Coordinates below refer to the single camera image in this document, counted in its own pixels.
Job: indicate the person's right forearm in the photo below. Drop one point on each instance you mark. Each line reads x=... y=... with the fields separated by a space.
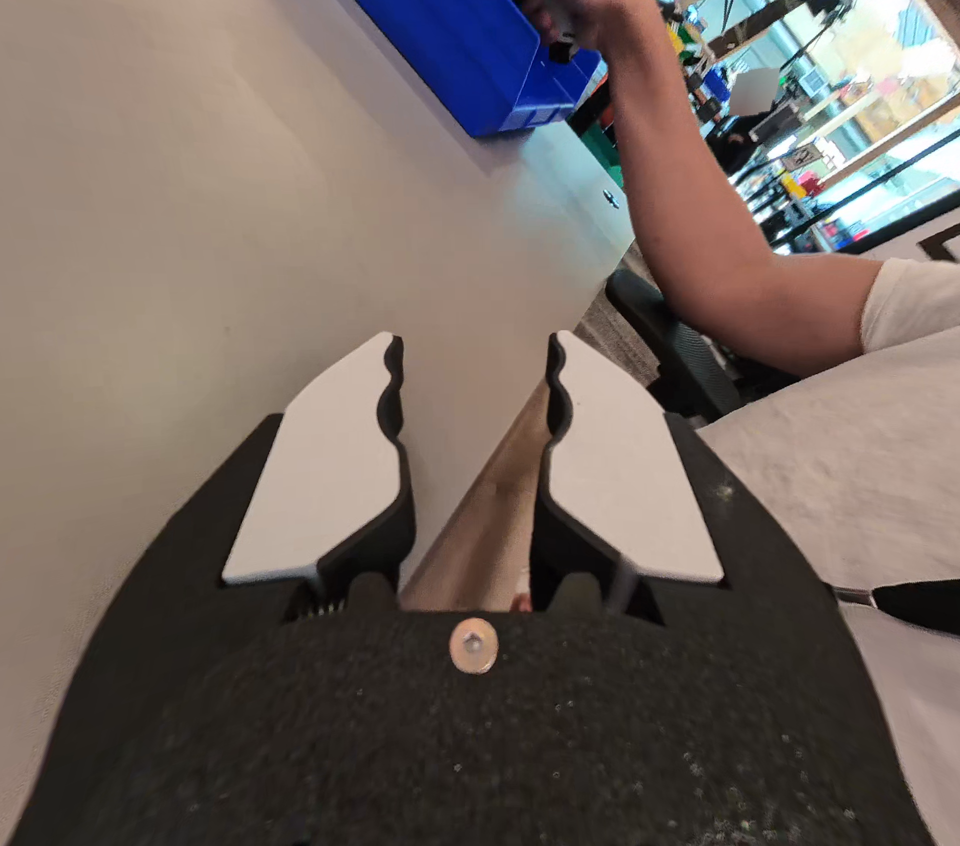
x=675 y=185

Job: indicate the small blue bin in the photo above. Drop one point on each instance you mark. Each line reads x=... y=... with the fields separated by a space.
x=716 y=84

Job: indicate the green bin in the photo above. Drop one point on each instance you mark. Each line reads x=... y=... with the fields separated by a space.
x=600 y=152

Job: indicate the black floor lamp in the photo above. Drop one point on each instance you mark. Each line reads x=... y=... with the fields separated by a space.
x=862 y=185

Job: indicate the framed black-white marker sign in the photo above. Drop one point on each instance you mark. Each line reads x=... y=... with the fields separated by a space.
x=930 y=238

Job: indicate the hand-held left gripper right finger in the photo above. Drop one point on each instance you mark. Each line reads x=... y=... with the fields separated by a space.
x=630 y=486

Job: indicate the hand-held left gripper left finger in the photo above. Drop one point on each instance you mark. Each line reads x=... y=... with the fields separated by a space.
x=322 y=478

